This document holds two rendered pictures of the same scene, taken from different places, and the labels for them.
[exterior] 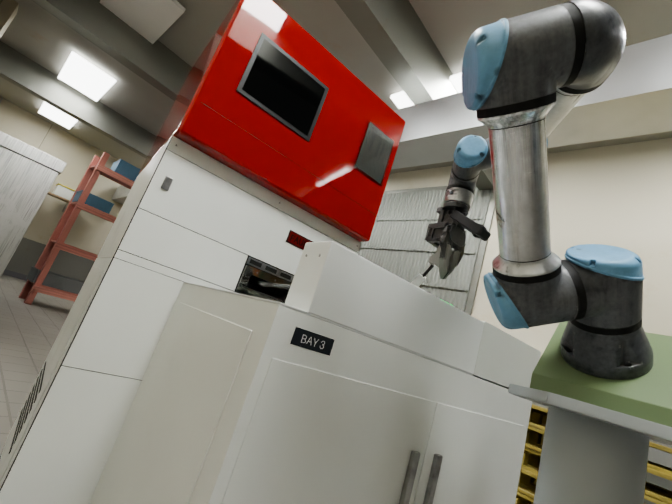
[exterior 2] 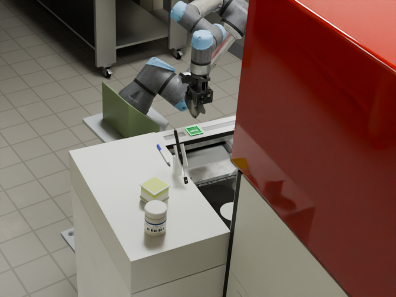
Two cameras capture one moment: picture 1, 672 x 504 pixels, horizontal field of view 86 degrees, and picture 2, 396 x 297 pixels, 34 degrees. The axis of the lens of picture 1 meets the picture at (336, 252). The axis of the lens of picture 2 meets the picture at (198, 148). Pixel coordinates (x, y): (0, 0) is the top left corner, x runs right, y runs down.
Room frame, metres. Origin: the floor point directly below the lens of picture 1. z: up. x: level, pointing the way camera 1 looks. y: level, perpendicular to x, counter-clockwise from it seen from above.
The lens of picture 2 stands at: (3.07, -0.07, 2.40)
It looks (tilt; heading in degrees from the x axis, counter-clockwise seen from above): 35 degrees down; 185
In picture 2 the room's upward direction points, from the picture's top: 4 degrees clockwise
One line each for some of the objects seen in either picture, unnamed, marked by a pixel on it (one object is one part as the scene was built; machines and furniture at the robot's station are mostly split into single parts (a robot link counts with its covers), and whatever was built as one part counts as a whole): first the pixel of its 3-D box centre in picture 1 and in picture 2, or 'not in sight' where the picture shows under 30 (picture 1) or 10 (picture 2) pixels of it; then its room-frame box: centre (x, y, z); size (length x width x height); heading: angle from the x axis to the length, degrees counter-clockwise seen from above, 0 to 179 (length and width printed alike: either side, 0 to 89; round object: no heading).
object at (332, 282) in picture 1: (398, 315); (220, 139); (0.85, -0.19, 0.89); 0.55 x 0.09 x 0.14; 124
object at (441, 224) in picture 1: (448, 227); (200, 86); (0.94, -0.28, 1.18); 0.09 x 0.08 x 0.12; 34
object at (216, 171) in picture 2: not in sight; (220, 171); (1.03, -0.16, 0.87); 0.36 x 0.08 x 0.03; 124
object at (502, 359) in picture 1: (425, 341); (144, 204); (1.32, -0.41, 0.89); 0.62 x 0.35 x 0.14; 34
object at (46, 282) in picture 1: (148, 253); not in sight; (6.62, 3.22, 1.29); 2.80 x 0.78 x 2.59; 133
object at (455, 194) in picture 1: (457, 200); (201, 66); (0.93, -0.28, 1.26); 0.08 x 0.08 x 0.05
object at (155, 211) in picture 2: not in sight; (155, 218); (1.52, -0.33, 1.01); 0.07 x 0.07 x 0.10
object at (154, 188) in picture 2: not in sight; (154, 192); (1.37, -0.36, 1.00); 0.07 x 0.07 x 0.07; 54
